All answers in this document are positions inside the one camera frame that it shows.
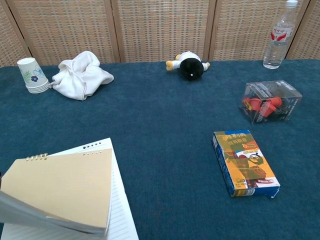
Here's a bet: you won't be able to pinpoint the beige paper notepad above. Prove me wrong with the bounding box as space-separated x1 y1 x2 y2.
0 136 140 240

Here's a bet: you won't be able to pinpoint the clear plastic box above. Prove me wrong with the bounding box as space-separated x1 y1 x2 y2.
238 79 304 125

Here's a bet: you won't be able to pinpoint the blue felt table mat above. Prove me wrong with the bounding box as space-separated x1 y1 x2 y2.
0 58 320 240

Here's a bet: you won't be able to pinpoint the clear plastic water bottle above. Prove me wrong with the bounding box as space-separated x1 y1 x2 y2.
262 0 299 70

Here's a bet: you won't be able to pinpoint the woven wooden folding screen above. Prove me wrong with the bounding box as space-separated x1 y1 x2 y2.
0 0 320 68

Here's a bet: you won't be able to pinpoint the crumpled white cloth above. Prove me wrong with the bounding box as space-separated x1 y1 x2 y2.
48 50 115 102

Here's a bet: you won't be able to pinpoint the black and white plush toy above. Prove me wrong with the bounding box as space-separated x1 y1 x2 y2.
165 50 211 82

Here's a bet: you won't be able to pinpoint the red plastic piece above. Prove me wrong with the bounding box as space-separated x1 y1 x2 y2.
241 96 263 113
259 96 283 119

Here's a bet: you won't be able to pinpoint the orange blue snack box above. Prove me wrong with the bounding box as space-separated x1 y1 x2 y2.
212 129 281 200

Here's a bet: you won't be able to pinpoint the stacked floral paper cups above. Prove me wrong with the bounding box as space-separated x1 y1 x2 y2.
16 57 50 95

